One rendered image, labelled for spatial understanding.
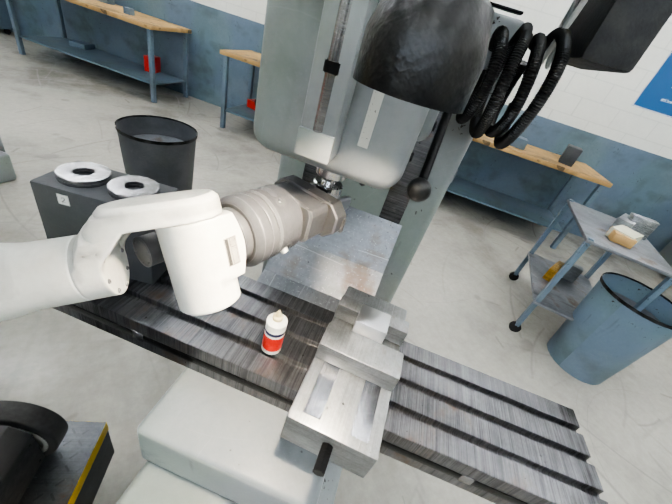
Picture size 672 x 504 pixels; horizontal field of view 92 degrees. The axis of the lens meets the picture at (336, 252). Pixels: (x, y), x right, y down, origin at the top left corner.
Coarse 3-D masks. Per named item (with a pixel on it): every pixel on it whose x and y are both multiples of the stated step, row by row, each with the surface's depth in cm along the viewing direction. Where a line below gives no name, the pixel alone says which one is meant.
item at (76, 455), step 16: (80, 432) 88; (96, 432) 89; (64, 448) 85; (80, 448) 86; (96, 448) 88; (112, 448) 100; (48, 464) 81; (64, 464) 82; (80, 464) 83; (96, 464) 90; (32, 480) 78; (48, 480) 79; (64, 480) 80; (80, 480) 81; (96, 480) 92; (32, 496) 76; (48, 496) 77; (64, 496) 77; (80, 496) 83
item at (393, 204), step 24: (504, 24) 63; (456, 144) 76; (288, 168) 91; (312, 168) 88; (408, 168) 81; (432, 168) 80; (456, 168) 79; (360, 192) 89; (384, 192) 87; (432, 192) 83; (384, 216) 90; (408, 216) 88; (432, 216) 87; (408, 240) 92; (264, 264) 112; (408, 264) 97; (384, 288) 103
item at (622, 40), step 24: (600, 0) 50; (624, 0) 45; (648, 0) 45; (576, 24) 56; (600, 24) 47; (624, 24) 46; (648, 24) 46; (576, 48) 52; (600, 48) 48; (624, 48) 48; (624, 72) 49
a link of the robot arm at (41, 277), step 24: (48, 240) 30; (0, 264) 27; (24, 264) 28; (48, 264) 28; (0, 288) 27; (24, 288) 28; (48, 288) 28; (72, 288) 29; (0, 312) 28; (24, 312) 29
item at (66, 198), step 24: (72, 168) 64; (96, 168) 66; (48, 192) 60; (72, 192) 60; (96, 192) 62; (120, 192) 61; (144, 192) 63; (168, 192) 68; (48, 216) 63; (72, 216) 63
